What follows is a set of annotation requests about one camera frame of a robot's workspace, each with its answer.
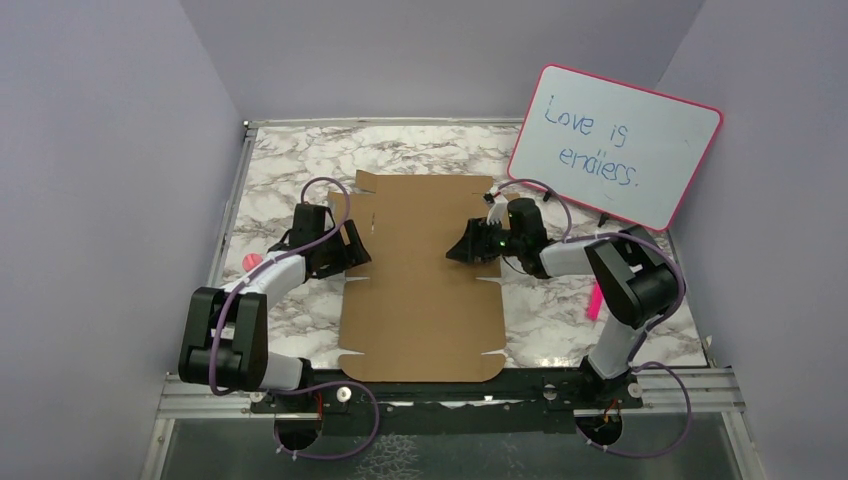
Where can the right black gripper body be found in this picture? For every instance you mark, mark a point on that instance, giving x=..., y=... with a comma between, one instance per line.
x=510, y=244

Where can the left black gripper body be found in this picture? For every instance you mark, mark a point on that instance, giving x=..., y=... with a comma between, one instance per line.
x=331, y=257

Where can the brown cardboard box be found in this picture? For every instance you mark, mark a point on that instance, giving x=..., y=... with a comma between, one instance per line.
x=411, y=314

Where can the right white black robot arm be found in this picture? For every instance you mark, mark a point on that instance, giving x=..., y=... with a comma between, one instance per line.
x=640, y=284

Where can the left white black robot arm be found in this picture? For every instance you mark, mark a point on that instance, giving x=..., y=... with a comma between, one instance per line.
x=225, y=343

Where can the pink capped small bottle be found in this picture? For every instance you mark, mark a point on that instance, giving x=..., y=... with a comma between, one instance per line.
x=251, y=261

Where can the pink marker pen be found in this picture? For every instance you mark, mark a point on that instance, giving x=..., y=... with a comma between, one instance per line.
x=595, y=303

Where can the pink framed whiteboard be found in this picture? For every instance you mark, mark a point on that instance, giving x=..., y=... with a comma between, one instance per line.
x=613, y=147

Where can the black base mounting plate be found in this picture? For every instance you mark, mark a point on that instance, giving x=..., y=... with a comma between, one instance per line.
x=516, y=400

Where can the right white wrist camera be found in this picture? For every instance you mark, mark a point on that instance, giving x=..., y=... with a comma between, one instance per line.
x=497, y=204

